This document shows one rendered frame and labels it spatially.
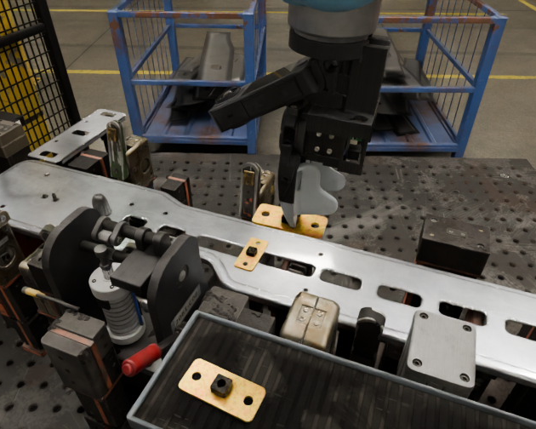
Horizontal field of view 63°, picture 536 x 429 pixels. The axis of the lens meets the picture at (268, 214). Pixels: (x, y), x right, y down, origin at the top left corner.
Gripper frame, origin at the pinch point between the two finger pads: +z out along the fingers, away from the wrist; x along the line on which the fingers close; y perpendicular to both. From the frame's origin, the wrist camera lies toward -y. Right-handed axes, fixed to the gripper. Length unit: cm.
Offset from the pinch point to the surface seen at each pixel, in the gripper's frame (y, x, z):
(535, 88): 127, 395, 115
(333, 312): 7.1, 2.4, 18.1
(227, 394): -0.7, -17.8, 10.4
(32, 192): -64, 21, 28
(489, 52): 52, 228, 44
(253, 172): -14.9, 31.3, 17.4
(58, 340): -27.2, -13.2, 20.2
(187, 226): -25.5, 21.3, 27.0
